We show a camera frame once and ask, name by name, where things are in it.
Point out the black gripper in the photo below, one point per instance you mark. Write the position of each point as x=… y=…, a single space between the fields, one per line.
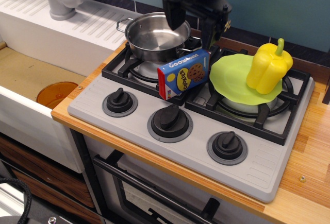
x=214 y=15

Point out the blue cookie box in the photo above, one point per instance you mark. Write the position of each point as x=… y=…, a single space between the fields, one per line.
x=180 y=75

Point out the yellow toy bell pepper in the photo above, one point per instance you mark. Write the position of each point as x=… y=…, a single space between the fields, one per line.
x=269 y=65

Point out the stainless steel pot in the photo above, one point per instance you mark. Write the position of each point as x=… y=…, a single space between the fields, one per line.
x=152 y=40

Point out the lime green plate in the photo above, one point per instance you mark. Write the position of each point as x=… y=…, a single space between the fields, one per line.
x=228 y=76

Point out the middle black stove knob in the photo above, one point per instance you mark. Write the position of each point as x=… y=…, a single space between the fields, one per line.
x=170 y=124

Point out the black stove knob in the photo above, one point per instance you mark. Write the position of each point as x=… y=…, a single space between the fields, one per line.
x=120 y=103
x=170 y=124
x=227 y=148

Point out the left black stove knob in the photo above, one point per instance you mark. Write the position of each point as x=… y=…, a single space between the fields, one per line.
x=120 y=103

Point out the right black stove knob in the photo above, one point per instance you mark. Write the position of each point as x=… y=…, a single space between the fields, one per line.
x=227 y=148

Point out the grey toy stove top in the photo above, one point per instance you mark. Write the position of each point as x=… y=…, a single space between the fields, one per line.
x=258 y=175

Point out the right black burner grate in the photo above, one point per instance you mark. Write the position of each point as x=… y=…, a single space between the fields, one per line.
x=277 y=121

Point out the white toy sink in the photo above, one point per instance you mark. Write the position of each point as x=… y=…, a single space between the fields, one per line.
x=37 y=51

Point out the orange sink drain cover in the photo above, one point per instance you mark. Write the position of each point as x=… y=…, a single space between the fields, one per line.
x=55 y=93

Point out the wooden drawer cabinet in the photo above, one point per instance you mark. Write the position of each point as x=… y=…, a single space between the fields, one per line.
x=48 y=180

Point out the oven door with handle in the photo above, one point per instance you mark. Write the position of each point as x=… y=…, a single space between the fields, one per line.
x=143 y=194

